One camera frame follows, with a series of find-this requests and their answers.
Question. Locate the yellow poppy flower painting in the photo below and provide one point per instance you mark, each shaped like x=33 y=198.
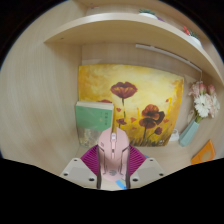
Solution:
x=146 y=96

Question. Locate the white light bar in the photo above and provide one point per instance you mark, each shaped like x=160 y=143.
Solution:
x=166 y=55

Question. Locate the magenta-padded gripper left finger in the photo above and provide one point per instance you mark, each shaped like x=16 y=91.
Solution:
x=78 y=171

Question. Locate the pale teal vase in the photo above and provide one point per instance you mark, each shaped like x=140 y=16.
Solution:
x=188 y=134

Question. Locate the pink and white flower bouquet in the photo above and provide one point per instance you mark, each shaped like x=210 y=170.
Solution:
x=203 y=103

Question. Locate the white power adapter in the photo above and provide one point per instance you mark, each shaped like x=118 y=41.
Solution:
x=174 y=136

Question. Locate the pink computer mouse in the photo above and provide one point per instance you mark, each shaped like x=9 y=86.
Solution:
x=113 y=153

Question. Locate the green-covered book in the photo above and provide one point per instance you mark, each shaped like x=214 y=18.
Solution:
x=93 y=120

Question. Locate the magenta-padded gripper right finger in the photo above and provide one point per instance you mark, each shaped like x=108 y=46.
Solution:
x=146 y=171

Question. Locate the wooden shelf with plants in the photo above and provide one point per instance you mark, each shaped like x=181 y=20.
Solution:
x=133 y=28

